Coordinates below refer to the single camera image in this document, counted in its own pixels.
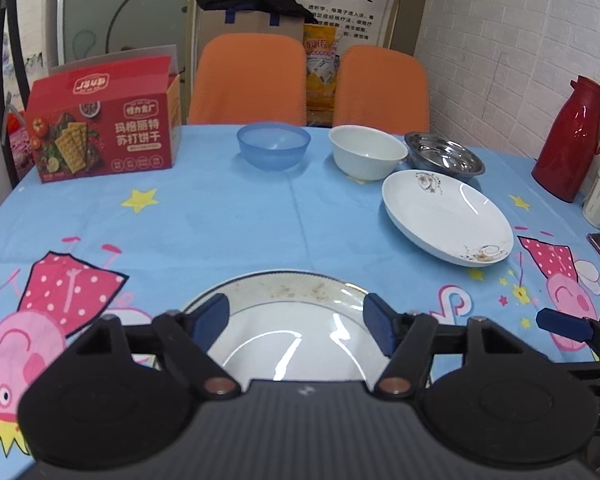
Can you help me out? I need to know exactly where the yellow snack bag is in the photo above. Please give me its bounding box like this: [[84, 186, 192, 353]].
[[302, 24, 342, 128]]

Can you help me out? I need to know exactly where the black metal frame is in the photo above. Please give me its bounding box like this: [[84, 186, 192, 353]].
[[0, 0, 23, 188]]

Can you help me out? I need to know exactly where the orange chair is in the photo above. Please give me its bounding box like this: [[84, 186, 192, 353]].
[[332, 45, 431, 134], [187, 33, 308, 127]]

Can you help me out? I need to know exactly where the stainless steel bowl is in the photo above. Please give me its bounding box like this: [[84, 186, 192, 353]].
[[404, 131, 486, 183]]

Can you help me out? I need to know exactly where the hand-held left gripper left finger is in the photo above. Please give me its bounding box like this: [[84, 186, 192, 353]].
[[72, 292, 242, 402]]

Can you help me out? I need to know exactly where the frosted glass panel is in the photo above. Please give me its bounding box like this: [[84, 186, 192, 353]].
[[57, 0, 193, 68]]

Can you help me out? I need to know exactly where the cardboard box with black cloth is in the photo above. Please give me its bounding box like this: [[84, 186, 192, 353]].
[[197, 7, 306, 61]]

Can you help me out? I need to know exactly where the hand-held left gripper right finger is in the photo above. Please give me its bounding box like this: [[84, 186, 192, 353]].
[[362, 292, 526, 401]]

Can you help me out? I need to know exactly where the wall poster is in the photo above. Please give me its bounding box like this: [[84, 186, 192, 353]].
[[187, 0, 406, 61]]

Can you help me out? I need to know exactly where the blue cartoon print tablecloth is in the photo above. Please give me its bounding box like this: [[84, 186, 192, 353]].
[[0, 124, 600, 461]]

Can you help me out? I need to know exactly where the pink patterned bag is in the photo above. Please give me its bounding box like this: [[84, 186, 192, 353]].
[[5, 110, 37, 181]]

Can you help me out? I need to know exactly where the translucent blue plastic bowl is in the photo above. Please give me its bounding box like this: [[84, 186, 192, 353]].
[[236, 122, 312, 172]]

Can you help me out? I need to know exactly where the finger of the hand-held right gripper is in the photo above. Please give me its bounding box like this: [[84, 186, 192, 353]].
[[536, 308, 600, 362]]

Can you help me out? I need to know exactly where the red cracker box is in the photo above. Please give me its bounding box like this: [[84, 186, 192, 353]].
[[24, 55, 183, 184]]

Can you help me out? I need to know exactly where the white ceramic bowl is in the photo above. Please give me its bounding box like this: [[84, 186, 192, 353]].
[[328, 125, 409, 181]]

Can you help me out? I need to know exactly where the white floral print plate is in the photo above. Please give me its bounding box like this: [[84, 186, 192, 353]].
[[381, 169, 515, 267]]

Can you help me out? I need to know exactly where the red thermos jug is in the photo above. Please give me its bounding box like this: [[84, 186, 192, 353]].
[[531, 76, 600, 204]]

